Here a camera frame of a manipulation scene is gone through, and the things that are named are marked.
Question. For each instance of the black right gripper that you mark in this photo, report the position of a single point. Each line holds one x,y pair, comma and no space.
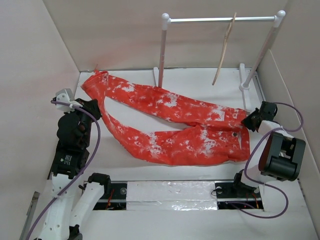
246,121

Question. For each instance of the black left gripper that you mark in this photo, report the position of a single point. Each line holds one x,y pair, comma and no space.
92,105

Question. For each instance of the orange white tie-dye trousers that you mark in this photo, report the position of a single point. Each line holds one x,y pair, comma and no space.
163,127

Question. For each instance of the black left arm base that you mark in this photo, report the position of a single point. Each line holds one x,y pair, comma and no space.
115,199

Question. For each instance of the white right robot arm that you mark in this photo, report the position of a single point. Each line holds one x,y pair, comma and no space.
282,155

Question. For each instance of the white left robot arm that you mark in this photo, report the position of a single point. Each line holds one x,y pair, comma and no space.
71,202

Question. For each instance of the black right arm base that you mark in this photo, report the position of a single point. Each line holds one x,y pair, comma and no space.
230,199

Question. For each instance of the beige plastic hanger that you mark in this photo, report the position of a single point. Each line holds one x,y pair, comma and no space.
224,48

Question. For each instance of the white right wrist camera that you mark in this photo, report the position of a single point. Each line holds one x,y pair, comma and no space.
267,126

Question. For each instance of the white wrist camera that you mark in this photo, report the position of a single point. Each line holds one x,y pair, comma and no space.
267,126
65,100

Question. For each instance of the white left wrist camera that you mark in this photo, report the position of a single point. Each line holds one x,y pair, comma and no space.
65,100

